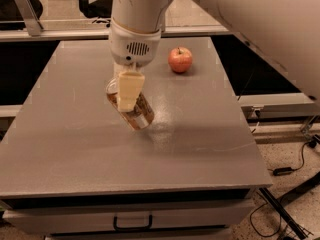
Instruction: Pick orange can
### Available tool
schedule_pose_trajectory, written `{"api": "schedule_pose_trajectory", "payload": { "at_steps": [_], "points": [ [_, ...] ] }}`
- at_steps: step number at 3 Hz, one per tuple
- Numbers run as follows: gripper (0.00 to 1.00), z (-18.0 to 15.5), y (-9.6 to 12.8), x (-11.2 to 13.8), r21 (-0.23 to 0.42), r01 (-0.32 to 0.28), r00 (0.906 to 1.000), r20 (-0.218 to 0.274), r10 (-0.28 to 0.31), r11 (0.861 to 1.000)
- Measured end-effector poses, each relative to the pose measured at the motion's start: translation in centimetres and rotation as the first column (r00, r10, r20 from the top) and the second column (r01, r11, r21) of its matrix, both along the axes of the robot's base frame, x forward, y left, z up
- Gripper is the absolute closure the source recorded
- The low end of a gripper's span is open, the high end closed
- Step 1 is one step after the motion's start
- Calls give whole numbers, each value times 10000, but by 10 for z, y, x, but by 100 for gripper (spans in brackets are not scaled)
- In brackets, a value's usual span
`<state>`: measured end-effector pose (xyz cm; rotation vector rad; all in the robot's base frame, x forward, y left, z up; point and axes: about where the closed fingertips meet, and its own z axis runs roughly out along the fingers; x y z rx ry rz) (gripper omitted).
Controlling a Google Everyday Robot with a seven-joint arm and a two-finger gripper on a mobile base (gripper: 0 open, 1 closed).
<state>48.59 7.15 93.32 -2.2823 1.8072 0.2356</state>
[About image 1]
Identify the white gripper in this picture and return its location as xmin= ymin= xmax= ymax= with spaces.
xmin=109 ymin=21 xmax=161 ymax=112

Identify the orange soda can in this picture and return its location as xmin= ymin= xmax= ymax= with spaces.
xmin=105 ymin=78 xmax=155 ymax=130

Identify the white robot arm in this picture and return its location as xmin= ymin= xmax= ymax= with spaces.
xmin=109 ymin=0 xmax=320 ymax=102

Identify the red apple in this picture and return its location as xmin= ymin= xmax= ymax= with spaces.
xmin=168 ymin=47 xmax=193 ymax=74

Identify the black office chair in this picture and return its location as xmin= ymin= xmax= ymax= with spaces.
xmin=75 ymin=0 xmax=114 ymax=20

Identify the grey drawer cabinet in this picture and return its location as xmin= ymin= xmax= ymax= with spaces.
xmin=0 ymin=38 xmax=271 ymax=240

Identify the black power adapter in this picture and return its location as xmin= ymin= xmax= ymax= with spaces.
xmin=272 ymin=167 xmax=294 ymax=176

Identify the left metal bracket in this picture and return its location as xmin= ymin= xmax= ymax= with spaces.
xmin=14 ymin=0 xmax=43 ymax=37

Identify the black drawer handle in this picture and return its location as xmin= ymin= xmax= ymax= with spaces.
xmin=113 ymin=215 xmax=153 ymax=232

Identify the black floor cable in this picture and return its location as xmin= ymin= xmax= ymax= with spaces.
xmin=249 ymin=202 xmax=284 ymax=239

